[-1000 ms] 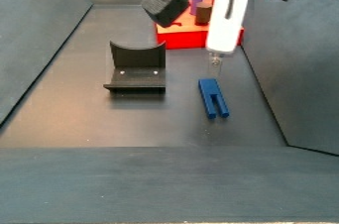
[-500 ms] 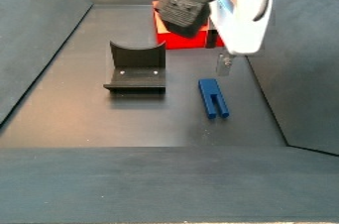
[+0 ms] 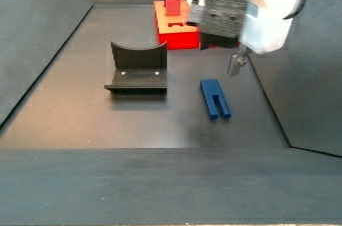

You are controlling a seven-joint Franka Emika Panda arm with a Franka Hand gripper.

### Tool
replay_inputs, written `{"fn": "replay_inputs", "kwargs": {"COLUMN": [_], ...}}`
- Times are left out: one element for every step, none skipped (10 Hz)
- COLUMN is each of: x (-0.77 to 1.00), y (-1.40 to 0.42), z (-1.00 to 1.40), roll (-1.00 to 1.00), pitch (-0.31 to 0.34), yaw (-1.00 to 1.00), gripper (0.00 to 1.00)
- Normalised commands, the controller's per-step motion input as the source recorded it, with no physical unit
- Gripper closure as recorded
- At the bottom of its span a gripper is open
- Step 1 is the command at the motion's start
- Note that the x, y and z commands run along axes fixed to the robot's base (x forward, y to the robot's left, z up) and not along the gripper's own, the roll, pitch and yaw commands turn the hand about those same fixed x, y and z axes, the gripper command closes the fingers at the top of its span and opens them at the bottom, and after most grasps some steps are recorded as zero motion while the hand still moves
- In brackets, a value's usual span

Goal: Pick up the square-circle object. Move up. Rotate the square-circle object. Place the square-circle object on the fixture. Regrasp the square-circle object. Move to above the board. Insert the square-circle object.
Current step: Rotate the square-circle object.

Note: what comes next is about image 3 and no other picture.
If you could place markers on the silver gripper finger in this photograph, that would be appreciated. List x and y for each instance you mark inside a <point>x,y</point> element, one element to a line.
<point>238,61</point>

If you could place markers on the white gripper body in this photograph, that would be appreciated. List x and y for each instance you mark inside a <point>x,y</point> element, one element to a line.
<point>267,21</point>

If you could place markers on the blue slotted square-circle block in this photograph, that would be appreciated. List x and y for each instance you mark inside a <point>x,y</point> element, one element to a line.
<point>214,99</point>

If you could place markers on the red peg board fixture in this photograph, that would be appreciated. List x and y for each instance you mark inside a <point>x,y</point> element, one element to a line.
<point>174,31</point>

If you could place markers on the black curved regrasp stand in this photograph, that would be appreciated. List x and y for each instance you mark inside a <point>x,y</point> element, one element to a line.
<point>140,69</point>

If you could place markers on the red square peg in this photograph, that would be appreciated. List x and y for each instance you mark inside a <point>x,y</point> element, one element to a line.
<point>172,7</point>

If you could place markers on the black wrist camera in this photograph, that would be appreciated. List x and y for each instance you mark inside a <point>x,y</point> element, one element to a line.
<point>219,19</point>

